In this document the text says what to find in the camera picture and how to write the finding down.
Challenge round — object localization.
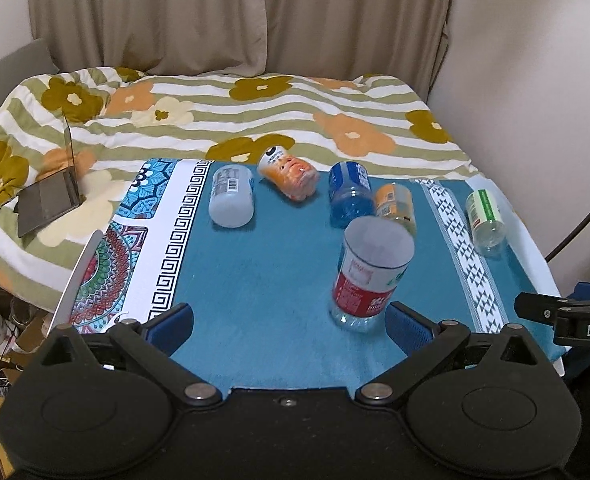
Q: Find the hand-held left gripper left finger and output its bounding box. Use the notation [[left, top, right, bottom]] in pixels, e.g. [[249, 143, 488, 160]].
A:
[[40, 303, 224, 407]]

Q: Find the black cable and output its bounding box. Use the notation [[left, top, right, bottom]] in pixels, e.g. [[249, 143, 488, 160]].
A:
[[545, 180, 590, 262]]

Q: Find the white plastic bottle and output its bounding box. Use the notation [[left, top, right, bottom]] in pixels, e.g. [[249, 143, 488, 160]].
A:
[[209, 163, 256, 228]]

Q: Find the red label clear plastic bottle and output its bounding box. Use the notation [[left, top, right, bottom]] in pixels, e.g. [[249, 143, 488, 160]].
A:
[[328, 215, 416, 334]]

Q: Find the pile of cardboard clutter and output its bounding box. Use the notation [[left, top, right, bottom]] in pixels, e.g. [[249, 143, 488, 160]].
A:
[[0, 280, 53, 467]]

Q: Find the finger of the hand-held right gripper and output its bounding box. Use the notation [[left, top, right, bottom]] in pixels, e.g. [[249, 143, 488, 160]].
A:
[[514, 291, 572, 322]]

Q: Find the white board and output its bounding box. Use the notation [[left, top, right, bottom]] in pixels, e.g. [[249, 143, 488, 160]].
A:
[[46, 229, 106, 337]]

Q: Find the floral striped blanket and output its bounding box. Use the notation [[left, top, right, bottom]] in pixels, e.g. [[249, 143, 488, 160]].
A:
[[0, 67, 476, 312]]

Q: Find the small orange label bottle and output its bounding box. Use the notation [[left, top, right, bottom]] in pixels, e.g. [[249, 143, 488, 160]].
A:
[[373, 183, 418, 237]]

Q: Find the orange face print bottle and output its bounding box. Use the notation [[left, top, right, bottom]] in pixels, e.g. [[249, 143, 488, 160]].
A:
[[257, 144, 319, 204]]

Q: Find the grey laptop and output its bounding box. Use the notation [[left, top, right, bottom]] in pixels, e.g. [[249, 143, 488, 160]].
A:
[[16, 114, 84, 239]]

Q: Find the beige curtain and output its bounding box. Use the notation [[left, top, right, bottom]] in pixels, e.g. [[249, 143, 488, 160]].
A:
[[27, 0, 460, 104]]

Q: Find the teal patterned mat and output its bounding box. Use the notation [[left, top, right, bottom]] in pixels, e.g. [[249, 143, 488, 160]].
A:
[[69, 157, 564, 392]]

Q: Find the green label clear bottle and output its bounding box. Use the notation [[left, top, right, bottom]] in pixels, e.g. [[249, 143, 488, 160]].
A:
[[465, 188, 508, 251]]

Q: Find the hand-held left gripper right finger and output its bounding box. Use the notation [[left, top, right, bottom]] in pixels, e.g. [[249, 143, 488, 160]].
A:
[[357, 301, 544, 405]]

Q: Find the blue plastic bottle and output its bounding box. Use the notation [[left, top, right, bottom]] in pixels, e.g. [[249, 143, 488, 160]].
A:
[[328, 161, 376, 229]]

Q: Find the grey headboard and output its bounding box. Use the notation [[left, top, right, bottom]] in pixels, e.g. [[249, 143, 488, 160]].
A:
[[0, 37, 60, 157]]

